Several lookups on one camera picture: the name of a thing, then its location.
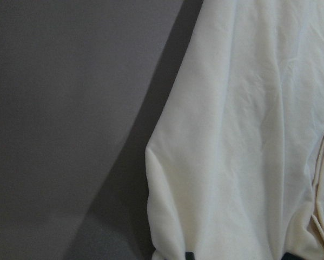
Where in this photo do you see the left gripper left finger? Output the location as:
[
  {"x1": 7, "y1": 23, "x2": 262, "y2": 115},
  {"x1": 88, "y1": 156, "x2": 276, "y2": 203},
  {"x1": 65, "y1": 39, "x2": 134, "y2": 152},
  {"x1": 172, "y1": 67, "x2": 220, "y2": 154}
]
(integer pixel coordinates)
[{"x1": 185, "y1": 252, "x2": 195, "y2": 260}]

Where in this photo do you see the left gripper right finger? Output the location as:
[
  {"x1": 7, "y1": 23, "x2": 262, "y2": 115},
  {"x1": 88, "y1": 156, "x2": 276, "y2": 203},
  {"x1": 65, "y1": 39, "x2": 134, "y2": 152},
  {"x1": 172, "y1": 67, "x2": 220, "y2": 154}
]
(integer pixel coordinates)
[{"x1": 285, "y1": 253, "x2": 304, "y2": 260}]

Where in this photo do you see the yellow long sleeve shirt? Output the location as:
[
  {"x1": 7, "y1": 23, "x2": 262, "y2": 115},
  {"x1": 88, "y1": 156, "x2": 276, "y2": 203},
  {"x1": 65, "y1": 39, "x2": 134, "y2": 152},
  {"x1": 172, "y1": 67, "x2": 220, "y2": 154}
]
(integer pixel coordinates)
[{"x1": 146, "y1": 1, "x2": 324, "y2": 259}]

